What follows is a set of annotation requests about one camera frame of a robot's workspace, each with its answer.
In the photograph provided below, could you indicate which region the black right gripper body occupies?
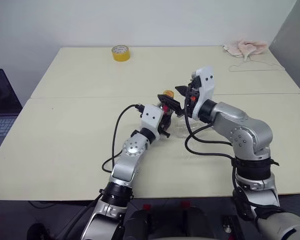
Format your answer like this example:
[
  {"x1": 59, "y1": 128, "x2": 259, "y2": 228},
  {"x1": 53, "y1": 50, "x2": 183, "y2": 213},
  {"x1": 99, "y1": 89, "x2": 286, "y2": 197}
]
[{"x1": 183, "y1": 71, "x2": 203, "y2": 120}]

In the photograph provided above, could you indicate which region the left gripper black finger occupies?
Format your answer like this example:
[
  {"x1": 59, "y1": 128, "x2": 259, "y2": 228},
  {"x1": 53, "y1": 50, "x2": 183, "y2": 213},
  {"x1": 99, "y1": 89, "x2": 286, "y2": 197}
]
[{"x1": 157, "y1": 93, "x2": 185, "y2": 118}]

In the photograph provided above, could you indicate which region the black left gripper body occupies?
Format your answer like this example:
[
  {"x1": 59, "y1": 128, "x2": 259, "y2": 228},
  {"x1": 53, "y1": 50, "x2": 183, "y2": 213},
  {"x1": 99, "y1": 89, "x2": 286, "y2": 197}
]
[{"x1": 159, "y1": 104, "x2": 173, "y2": 140}]

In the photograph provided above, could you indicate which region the dark drink bottle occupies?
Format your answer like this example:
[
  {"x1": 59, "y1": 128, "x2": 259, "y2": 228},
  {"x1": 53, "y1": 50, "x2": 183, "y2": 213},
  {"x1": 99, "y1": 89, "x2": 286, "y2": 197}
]
[{"x1": 157, "y1": 89, "x2": 175, "y2": 132}]

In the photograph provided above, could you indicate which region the pink crumpled cloth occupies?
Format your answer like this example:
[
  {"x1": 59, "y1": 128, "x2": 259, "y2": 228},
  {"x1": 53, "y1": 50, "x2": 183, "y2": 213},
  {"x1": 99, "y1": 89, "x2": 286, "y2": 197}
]
[{"x1": 222, "y1": 38, "x2": 270, "y2": 62}]

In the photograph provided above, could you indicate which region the yellow tape roll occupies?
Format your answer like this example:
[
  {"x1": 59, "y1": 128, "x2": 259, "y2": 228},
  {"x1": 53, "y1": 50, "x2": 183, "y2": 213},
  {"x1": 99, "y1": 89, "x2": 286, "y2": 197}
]
[{"x1": 111, "y1": 44, "x2": 131, "y2": 62}]

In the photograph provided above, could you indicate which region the grey laptop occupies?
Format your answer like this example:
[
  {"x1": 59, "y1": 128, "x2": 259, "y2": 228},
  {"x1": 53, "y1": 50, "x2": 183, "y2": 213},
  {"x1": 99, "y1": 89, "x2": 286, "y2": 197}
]
[{"x1": 0, "y1": 68, "x2": 24, "y2": 161}]

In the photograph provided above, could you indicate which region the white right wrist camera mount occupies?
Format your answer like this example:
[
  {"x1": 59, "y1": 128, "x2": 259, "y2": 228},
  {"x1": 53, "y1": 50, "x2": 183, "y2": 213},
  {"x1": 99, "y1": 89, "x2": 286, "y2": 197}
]
[{"x1": 191, "y1": 66, "x2": 215, "y2": 120}]

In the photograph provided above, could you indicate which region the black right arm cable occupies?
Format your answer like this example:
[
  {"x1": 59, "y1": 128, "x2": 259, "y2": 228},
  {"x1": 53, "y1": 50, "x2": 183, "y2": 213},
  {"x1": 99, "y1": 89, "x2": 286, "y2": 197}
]
[{"x1": 183, "y1": 116, "x2": 243, "y2": 201}]

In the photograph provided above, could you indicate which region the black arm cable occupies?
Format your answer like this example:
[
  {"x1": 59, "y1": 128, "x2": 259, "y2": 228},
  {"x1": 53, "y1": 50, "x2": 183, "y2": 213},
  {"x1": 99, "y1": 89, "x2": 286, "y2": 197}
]
[
  {"x1": 183, "y1": 116, "x2": 243, "y2": 201},
  {"x1": 101, "y1": 103, "x2": 144, "y2": 174}
]

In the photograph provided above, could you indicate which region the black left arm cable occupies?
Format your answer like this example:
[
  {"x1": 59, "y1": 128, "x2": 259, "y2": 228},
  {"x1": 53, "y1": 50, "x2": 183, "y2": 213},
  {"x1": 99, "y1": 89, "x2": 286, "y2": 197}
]
[{"x1": 101, "y1": 103, "x2": 144, "y2": 174}]

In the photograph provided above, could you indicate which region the thin white wire hanger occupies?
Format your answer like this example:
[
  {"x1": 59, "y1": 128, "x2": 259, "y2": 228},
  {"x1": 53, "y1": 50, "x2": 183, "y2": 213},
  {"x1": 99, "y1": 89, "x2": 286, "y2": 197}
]
[{"x1": 229, "y1": 53, "x2": 286, "y2": 74}]

